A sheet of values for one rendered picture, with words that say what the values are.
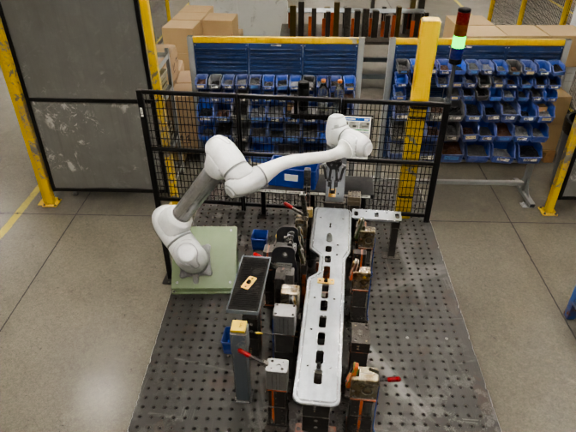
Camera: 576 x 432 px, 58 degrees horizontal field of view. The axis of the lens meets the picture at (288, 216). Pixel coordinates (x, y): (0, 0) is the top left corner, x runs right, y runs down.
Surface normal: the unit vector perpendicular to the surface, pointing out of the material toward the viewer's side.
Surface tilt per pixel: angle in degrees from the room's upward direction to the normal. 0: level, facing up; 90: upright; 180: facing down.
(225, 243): 42
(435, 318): 0
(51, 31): 90
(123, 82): 92
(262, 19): 90
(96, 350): 0
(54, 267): 0
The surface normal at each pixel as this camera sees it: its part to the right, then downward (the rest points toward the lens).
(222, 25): -0.11, 0.56
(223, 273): 0.00, -0.23
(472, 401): 0.00, -0.82
